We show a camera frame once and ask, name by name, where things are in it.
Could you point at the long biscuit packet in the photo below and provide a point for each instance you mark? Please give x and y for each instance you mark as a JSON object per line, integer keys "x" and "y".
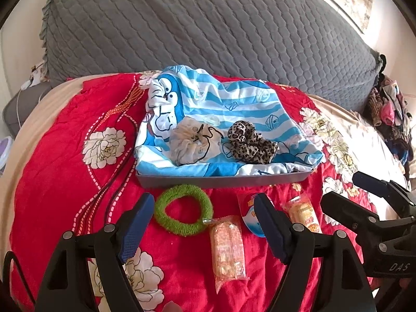
{"x": 226, "y": 250}

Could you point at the grey tray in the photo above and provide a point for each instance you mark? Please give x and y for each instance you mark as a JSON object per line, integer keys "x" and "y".
{"x": 227, "y": 180}

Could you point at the green fuzzy scrunchie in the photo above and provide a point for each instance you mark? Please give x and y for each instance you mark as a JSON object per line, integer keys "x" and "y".
{"x": 169, "y": 221}

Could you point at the purple round object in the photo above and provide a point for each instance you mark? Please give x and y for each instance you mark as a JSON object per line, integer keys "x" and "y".
{"x": 6, "y": 156}

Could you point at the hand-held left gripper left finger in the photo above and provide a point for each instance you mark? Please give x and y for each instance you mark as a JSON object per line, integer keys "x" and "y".
{"x": 136, "y": 229}

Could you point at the blue striped cartoon cloth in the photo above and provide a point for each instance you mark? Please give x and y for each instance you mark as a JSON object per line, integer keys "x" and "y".
{"x": 234, "y": 97}

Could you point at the small biscuit packet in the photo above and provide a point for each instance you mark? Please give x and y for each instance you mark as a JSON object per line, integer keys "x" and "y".
{"x": 302, "y": 214}

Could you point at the beige scrunchie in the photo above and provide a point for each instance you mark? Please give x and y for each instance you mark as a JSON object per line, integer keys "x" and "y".
{"x": 188, "y": 143}

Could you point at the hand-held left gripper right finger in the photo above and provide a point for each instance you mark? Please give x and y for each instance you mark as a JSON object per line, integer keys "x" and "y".
{"x": 272, "y": 232}

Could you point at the red floral blanket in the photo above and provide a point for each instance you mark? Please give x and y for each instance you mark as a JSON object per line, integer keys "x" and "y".
{"x": 81, "y": 185}

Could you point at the pile of clothes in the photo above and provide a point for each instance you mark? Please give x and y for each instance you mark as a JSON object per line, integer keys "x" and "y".
{"x": 391, "y": 117}

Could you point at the grey quilted sofa cover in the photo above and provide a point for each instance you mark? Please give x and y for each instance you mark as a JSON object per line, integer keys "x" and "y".
{"x": 211, "y": 29}

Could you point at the grey cushion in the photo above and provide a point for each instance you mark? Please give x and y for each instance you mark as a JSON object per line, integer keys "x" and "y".
{"x": 19, "y": 107}

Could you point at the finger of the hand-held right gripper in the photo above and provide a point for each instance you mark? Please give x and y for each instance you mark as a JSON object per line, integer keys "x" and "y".
{"x": 351, "y": 209}
{"x": 373, "y": 183}

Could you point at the leopard print scrunchie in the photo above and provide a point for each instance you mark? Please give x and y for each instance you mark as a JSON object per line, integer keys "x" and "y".
{"x": 250, "y": 143}

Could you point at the blue egg-shaped snack pack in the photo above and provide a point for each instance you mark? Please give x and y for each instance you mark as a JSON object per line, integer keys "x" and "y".
{"x": 248, "y": 214}

